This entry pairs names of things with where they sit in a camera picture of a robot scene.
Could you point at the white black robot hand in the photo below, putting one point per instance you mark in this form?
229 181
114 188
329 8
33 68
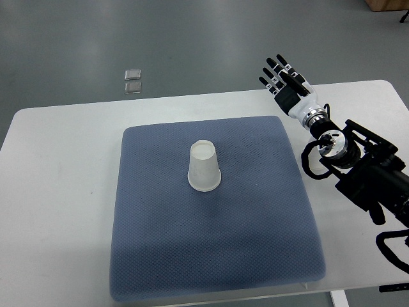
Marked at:
296 98

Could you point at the white paper cup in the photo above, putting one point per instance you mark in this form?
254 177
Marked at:
311 161
204 174

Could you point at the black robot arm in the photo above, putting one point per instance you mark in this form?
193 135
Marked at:
369 172

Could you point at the wooden furniture corner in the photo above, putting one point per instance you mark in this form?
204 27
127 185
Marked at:
387 5

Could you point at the white paper cup on mat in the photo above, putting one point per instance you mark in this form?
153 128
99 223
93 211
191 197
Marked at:
204 174

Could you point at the black tripod leg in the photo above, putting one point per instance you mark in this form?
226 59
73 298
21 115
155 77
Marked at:
404 17

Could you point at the blue textured cushion mat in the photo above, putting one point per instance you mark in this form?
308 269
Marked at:
256 229

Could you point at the upper floor socket plate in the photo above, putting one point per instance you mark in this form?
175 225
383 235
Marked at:
132 74

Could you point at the white table leg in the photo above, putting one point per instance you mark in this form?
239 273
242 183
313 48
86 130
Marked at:
339 298

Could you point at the black table control panel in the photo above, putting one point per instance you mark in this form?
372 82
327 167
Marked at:
393 288

